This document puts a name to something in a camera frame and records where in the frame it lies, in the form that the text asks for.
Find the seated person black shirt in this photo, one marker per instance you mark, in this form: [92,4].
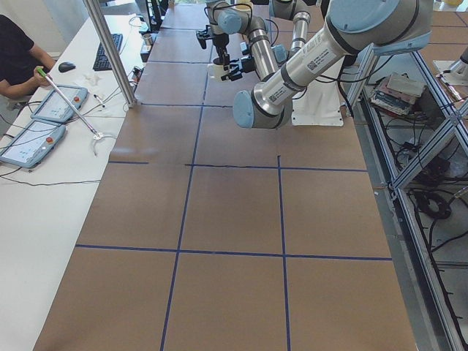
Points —
[20,59]

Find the teach pendant upper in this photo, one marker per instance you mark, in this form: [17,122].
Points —
[54,108]

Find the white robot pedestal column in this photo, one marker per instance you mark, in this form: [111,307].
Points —
[318,105]

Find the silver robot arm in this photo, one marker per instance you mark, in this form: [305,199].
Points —
[391,27]
[260,54]

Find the stack of books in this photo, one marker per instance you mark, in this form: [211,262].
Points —
[397,93]

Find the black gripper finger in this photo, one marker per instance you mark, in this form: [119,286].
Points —
[234,72]

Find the reacher grabber stick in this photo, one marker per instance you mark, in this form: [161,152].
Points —
[97,136]

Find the teach pendant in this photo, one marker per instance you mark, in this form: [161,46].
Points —
[33,144]
[54,108]

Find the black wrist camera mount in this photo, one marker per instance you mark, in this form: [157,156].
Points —
[205,35]

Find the white ribbed HOME mug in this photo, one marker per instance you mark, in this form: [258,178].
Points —
[217,72]

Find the aluminium profile post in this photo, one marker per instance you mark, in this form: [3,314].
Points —
[103,32]

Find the teach pendant lower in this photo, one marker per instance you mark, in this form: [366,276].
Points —
[33,144]

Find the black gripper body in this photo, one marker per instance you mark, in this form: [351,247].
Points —
[219,41]
[246,66]

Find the black computer mouse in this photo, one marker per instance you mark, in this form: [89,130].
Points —
[66,66]

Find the small metal cup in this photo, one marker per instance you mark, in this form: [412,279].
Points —
[148,39]

